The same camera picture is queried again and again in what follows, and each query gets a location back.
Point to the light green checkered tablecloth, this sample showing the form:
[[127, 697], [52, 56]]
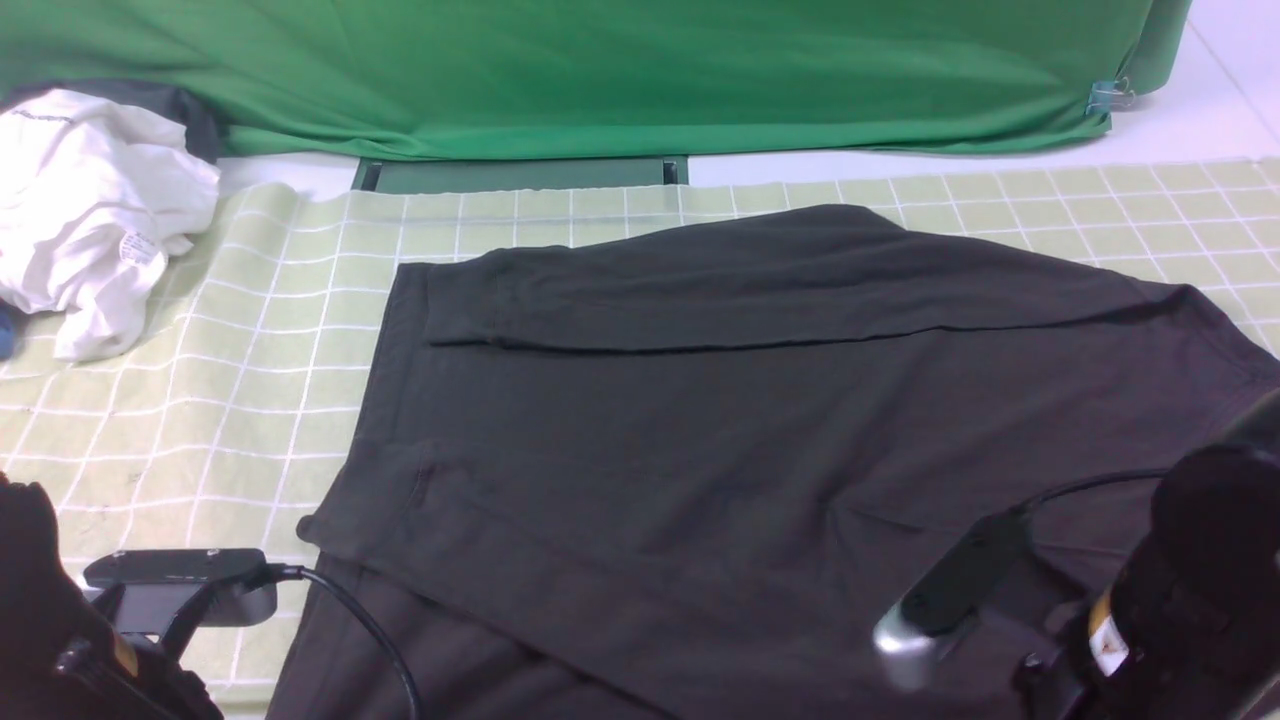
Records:
[[229, 421]]

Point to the crumpled white shirt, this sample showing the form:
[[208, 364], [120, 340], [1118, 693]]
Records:
[[104, 182]]

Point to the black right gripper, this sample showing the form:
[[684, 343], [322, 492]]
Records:
[[1188, 628]]

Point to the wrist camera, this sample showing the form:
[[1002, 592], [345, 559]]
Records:
[[932, 614], [147, 591]]

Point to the green backdrop cloth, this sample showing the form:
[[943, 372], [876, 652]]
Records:
[[515, 80]]

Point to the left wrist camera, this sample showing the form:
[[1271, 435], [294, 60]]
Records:
[[147, 591]]

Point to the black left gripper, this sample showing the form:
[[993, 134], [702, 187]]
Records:
[[61, 658]]

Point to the dark gray long-sleeve shirt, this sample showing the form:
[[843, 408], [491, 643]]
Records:
[[682, 476]]

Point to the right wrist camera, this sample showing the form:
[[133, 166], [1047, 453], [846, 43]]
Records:
[[932, 614]]

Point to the small blue object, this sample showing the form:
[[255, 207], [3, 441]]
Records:
[[8, 335]]

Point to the blue binder clip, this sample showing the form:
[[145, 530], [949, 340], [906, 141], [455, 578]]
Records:
[[1108, 97]]

